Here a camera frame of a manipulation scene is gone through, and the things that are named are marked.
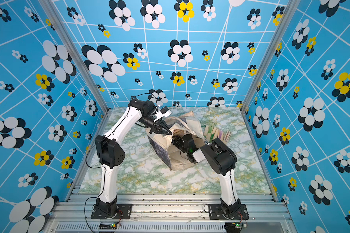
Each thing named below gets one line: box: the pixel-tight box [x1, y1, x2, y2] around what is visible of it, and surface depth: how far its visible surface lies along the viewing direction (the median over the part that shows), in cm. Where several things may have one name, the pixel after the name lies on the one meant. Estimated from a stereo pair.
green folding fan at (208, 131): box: [203, 123, 214, 143], surface depth 107 cm
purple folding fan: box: [217, 129, 225, 142], surface depth 104 cm
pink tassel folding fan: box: [223, 130, 232, 143], surface depth 105 cm
